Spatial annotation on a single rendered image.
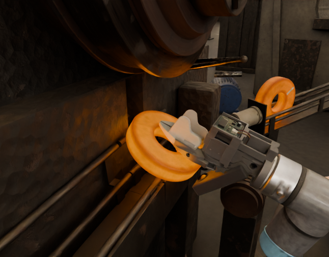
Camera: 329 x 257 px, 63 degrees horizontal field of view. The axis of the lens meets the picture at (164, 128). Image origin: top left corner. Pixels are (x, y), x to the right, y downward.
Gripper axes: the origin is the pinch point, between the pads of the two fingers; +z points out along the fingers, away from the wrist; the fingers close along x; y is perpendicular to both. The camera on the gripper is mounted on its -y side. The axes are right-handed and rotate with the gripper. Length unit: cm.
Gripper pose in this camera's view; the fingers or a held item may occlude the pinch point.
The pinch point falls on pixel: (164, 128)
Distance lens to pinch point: 52.5
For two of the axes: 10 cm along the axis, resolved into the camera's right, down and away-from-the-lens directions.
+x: -4.3, 3.8, -8.2
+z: -8.6, -4.6, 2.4
